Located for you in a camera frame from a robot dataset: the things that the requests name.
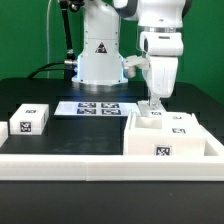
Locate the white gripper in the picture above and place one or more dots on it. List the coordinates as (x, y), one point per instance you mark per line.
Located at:
(161, 51)

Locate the white cabinet door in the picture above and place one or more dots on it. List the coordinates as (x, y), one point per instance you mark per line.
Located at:
(180, 125)
(150, 108)

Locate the white cabinet body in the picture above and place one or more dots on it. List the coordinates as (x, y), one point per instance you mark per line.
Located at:
(143, 136)

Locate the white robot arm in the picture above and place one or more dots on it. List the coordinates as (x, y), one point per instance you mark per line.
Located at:
(100, 63)

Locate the white cabinet top block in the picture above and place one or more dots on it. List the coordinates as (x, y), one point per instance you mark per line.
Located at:
(29, 119)

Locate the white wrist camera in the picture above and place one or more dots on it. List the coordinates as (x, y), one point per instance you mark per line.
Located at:
(131, 63)

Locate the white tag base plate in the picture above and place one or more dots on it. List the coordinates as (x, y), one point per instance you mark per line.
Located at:
(114, 109)

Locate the white u-shaped wall fence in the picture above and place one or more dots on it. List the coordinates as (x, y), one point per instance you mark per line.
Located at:
(116, 168)

